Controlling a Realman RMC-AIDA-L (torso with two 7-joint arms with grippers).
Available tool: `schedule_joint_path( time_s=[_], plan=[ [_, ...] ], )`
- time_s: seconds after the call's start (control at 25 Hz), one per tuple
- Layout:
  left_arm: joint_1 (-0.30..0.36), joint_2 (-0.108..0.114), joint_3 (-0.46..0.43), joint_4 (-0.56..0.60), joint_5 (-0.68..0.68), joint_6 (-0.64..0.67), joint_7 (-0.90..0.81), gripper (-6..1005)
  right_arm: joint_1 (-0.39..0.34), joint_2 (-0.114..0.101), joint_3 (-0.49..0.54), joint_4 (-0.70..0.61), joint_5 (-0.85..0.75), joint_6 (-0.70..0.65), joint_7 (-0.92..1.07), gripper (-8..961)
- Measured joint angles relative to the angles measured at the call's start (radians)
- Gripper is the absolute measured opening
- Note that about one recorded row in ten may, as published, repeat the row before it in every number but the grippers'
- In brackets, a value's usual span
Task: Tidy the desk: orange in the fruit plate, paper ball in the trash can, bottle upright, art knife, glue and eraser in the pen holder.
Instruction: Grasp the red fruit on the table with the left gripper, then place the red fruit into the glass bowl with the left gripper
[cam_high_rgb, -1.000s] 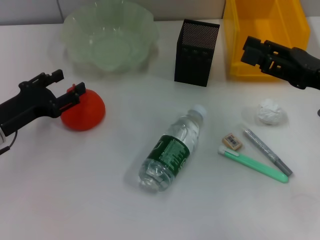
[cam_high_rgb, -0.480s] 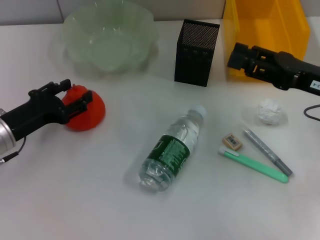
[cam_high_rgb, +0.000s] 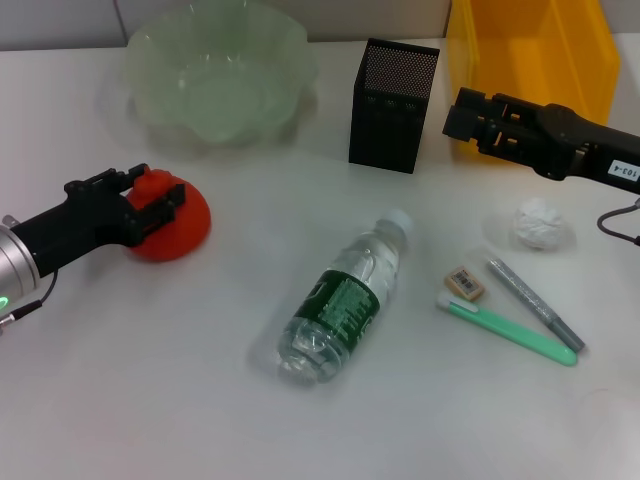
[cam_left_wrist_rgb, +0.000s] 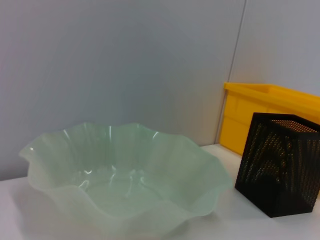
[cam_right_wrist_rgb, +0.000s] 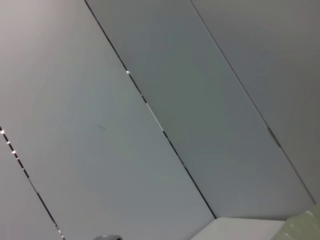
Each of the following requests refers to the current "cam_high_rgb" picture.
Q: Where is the clear green-label water bottle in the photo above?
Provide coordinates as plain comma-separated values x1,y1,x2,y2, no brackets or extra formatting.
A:
276,208,416,385

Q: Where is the red-orange toy orange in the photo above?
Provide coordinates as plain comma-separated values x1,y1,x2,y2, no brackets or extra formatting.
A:
122,168,212,263

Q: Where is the black mesh pen holder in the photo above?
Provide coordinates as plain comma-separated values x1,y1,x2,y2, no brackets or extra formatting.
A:
348,37,441,175

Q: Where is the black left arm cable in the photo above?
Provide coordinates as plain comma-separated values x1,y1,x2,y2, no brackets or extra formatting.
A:
0,271,59,327

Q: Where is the grey right arm cable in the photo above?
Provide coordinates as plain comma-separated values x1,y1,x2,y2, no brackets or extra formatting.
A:
597,197,640,248

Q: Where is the silver grey marker pen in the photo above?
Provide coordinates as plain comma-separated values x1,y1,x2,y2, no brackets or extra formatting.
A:
485,256,587,352

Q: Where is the beige eraser with barcode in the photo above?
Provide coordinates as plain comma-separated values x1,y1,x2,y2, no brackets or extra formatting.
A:
444,266,487,302

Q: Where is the clear glass fruit plate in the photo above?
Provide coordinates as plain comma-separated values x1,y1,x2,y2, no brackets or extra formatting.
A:
122,1,321,150

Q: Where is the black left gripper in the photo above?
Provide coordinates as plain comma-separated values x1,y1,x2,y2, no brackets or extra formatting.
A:
8,162,187,280

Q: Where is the yellow plastic bin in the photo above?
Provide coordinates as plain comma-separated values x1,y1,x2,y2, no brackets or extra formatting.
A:
445,0,622,165

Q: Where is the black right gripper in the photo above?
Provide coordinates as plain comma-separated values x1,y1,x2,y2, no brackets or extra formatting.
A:
441,86,640,195

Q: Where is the white paper ball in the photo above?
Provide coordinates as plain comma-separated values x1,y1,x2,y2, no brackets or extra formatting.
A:
509,197,570,250

